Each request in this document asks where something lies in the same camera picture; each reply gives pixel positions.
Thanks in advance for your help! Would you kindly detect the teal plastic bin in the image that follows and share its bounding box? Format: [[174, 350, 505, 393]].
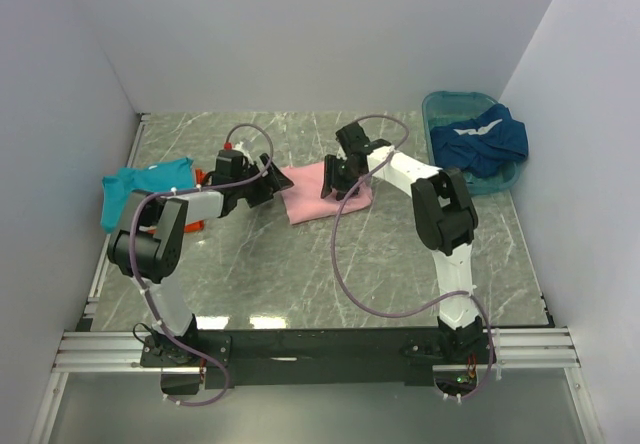
[[422, 91, 521, 195]]

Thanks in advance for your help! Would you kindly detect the orange folded t shirt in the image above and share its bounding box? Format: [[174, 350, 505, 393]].
[[184, 168, 205, 233]]

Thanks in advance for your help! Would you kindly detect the aluminium rail frame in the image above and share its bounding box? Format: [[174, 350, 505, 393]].
[[31, 113, 603, 443]]

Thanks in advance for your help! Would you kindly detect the teal folded t shirt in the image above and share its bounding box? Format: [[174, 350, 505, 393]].
[[100, 157, 196, 234]]

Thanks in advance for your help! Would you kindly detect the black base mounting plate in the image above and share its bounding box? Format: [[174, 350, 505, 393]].
[[139, 328, 499, 390]]

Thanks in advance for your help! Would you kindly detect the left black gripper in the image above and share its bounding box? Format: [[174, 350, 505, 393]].
[[234, 154, 293, 208]]

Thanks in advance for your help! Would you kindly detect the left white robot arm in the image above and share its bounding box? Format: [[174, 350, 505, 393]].
[[107, 149, 294, 366]]

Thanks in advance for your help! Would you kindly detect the navy blue t shirt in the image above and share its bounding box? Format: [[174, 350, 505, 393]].
[[430, 104, 529, 178]]

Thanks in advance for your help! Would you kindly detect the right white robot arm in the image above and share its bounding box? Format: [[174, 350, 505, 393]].
[[321, 119, 488, 363]]

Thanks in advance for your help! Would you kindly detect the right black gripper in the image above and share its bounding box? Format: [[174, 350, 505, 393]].
[[320, 155, 364, 202]]

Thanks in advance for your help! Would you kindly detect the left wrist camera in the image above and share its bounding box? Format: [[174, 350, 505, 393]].
[[223, 139, 253, 160]]

